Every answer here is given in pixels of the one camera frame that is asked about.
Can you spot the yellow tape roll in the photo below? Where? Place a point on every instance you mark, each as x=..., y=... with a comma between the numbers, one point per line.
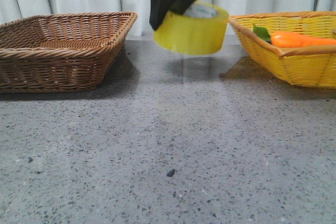
x=199, y=31

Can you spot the orange toy carrot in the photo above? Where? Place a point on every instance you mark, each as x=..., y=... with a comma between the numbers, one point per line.
x=286, y=39

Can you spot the brown wicker basket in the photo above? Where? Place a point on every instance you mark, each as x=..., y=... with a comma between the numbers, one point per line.
x=62, y=52

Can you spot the yellow woven basket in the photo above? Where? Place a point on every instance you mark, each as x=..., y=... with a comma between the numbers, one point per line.
x=306, y=67

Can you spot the small black debris piece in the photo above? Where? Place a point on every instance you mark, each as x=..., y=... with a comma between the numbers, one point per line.
x=170, y=173

